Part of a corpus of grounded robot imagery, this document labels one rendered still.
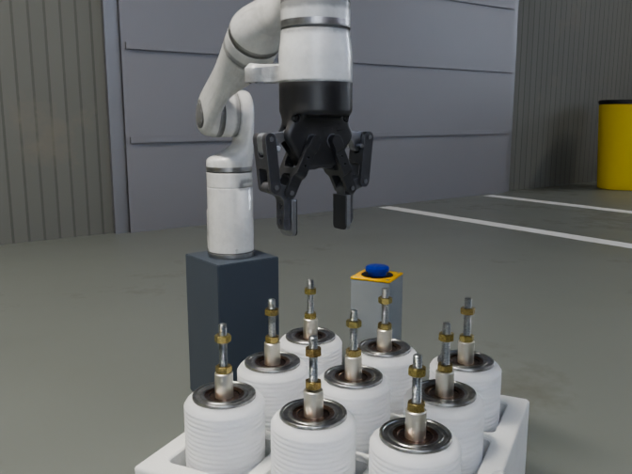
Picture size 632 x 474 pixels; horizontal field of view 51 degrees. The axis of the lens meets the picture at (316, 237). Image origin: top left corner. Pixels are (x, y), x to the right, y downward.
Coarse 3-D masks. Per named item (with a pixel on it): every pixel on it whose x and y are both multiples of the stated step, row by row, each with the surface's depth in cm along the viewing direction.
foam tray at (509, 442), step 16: (512, 400) 94; (400, 416) 89; (512, 416) 89; (528, 416) 94; (496, 432) 85; (512, 432) 85; (176, 448) 80; (496, 448) 80; (512, 448) 81; (144, 464) 77; (160, 464) 77; (176, 464) 79; (368, 464) 77; (496, 464) 77; (512, 464) 82
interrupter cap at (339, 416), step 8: (296, 400) 76; (328, 400) 76; (288, 408) 75; (296, 408) 75; (328, 408) 75; (336, 408) 74; (344, 408) 74; (280, 416) 72; (288, 416) 73; (296, 416) 73; (328, 416) 73; (336, 416) 72; (344, 416) 72; (288, 424) 71; (296, 424) 70; (304, 424) 71; (312, 424) 71; (320, 424) 71; (328, 424) 70; (336, 424) 71
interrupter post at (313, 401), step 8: (304, 392) 73; (312, 392) 72; (320, 392) 72; (304, 400) 73; (312, 400) 72; (320, 400) 72; (304, 408) 73; (312, 408) 72; (320, 408) 73; (304, 416) 73; (312, 416) 72; (320, 416) 73
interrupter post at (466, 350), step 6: (462, 342) 88; (468, 342) 88; (474, 342) 88; (462, 348) 88; (468, 348) 88; (474, 348) 89; (462, 354) 88; (468, 354) 88; (462, 360) 88; (468, 360) 88
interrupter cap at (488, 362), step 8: (456, 352) 92; (440, 360) 89; (456, 360) 90; (480, 360) 89; (488, 360) 89; (456, 368) 86; (464, 368) 86; (472, 368) 86; (480, 368) 86; (488, 368) 87
